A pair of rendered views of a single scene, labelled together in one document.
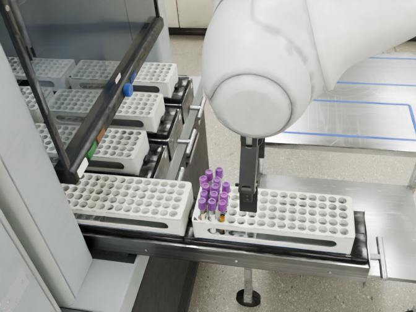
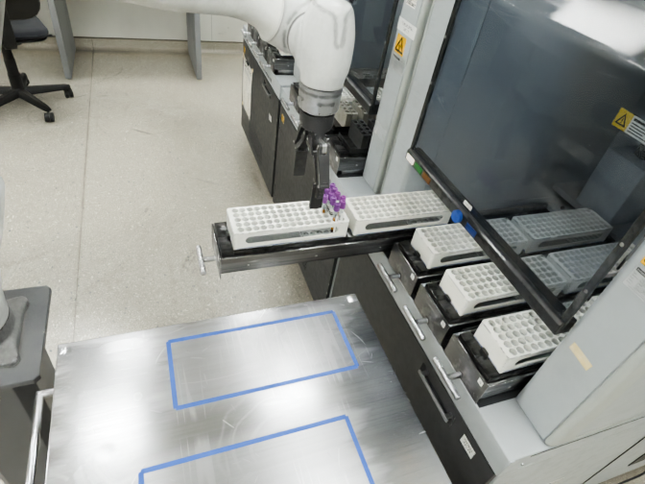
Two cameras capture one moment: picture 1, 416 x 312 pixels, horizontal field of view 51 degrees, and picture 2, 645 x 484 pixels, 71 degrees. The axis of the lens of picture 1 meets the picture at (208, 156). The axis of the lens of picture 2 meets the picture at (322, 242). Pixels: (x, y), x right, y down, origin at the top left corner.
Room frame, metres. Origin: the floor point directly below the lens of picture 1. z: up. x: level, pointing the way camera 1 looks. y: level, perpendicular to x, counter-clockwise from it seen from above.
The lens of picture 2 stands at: (1.27, -0.61, 1.56)
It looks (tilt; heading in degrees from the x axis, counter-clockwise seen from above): 41 degrees down; 140
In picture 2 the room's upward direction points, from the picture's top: 11 degrees clockwise
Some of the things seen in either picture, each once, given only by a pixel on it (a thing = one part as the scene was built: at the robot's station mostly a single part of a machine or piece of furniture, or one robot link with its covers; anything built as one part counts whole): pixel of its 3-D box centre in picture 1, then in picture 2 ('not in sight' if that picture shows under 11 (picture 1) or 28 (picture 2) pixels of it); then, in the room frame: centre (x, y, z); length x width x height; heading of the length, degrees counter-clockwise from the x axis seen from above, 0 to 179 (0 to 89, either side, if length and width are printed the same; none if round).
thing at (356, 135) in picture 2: not in sight; (358, 134); (0.23, 0.33, 0.85); 0.12 x 0.02 x 0.06; 166
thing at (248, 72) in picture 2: not in sight; (245, 86); (-1.10, 0.56, 0.43); 0.27 x 0.02 x 0.36; 166
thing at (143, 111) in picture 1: (106, 111); (502, 284); (0.94, 0.26, 0.83); 0.30 x 0.10 x 0.06; 76
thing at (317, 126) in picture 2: not in sight; (315, 128); (0.54, -0.08, 1.10); 0.08 x 0.07 x 0.09; 166
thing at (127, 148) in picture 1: (83, 149); (468, 243); (0.79, 0.29, 0.83); 0.30 x 0.10 x 0.06; 76
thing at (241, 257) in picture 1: (205, 228); (334, 234); (0.57, 0.02, 0.78); 0.73 x 0.14 x 0.09; 76
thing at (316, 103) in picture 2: not in sight; (320, 96); (0.54, -0.08, 1.18); 0.09 x 0.09 x 0.06
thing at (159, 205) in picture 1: (119, 203); (396, 212); (0.61, 0.19, 0.83); 0.30 x 0.10 x 0.06; 76
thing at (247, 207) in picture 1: (248, 196); (299, 162); (0.47, -0.06, 0.97); 0.03 x 0.01 x 0.07; 76
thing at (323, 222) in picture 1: (272, 219); (288, 224); (0.53, -0.11, 0.83); 0.30 x 0.10 x 0.06; 76
